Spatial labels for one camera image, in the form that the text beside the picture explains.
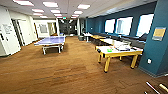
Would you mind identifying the rectangular ceiling light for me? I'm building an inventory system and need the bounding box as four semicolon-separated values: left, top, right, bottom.
77;3;92;10
42;1;59;8
12;0;35;7

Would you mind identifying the blue ping pong table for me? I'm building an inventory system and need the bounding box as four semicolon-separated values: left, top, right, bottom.
33;35;67;55

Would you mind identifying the white wall outlet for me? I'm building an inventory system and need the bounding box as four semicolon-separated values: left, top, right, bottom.
146;58;152;65

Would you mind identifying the yellow wall sign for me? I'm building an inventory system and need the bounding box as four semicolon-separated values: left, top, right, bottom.
152;27;167;42

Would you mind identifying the small green item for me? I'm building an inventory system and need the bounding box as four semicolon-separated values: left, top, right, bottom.
106;48;114;53

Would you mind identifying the yellow wooden gaming table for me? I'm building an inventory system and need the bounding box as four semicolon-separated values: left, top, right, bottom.
95;44;144;74

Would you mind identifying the bright office window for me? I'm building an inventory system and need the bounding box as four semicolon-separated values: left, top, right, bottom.
136;13;155;38
116;16;134;36
104;18;116;34

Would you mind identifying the white pillar notice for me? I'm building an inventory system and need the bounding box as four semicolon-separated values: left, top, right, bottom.
0;22;15;42

